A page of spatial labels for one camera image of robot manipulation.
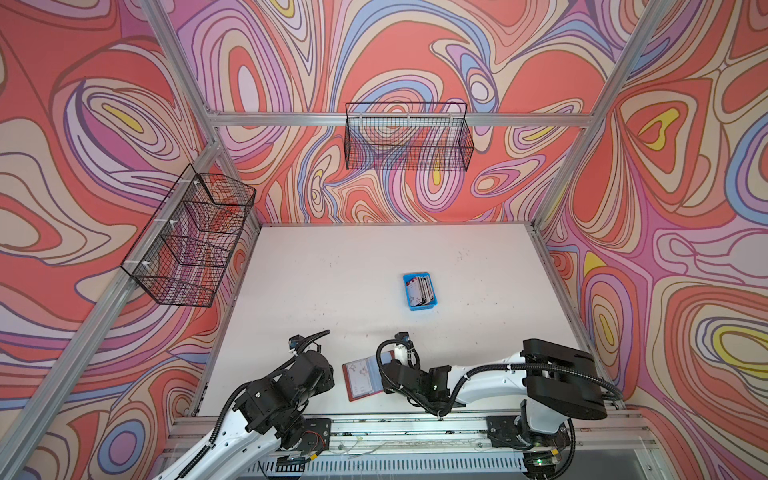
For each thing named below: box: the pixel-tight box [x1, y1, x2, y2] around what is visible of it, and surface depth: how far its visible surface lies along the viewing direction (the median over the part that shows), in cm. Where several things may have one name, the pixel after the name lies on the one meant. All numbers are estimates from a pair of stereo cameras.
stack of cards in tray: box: [406, 276, 434, 307], surface depth 98 cm
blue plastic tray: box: [403, 272, 438, 311], surface depth 98 cm
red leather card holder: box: [342, 350, 395, 402], surface depth 83 cm
